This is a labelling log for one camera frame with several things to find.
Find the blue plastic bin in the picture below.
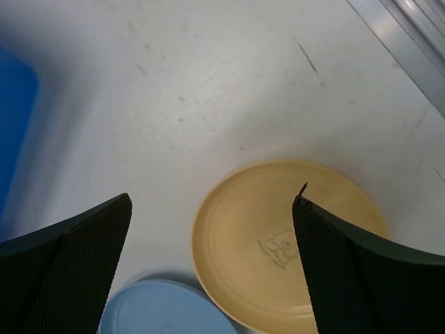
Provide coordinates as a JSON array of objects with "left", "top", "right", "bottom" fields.
[{"left": 0, "top": 47, "right": 40, "bottom": 213}]

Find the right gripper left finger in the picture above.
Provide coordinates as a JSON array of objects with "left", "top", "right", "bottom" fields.
[{"left": 1, "top": 193, "right": 132, "bottom": 333}]

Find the orange plate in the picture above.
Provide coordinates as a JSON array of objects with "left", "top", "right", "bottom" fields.
[{"left": 191, "top": 161, "right": 389, "bottom": 333}]

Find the light blue plate front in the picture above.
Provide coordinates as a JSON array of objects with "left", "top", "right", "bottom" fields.
[{"left": 99, "top": 279, "right": 238, "bottom": 334}]

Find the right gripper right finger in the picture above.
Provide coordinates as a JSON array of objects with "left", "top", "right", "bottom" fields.
[{"left": 292, "top": 193, "right": 444, "bottom": 333}]

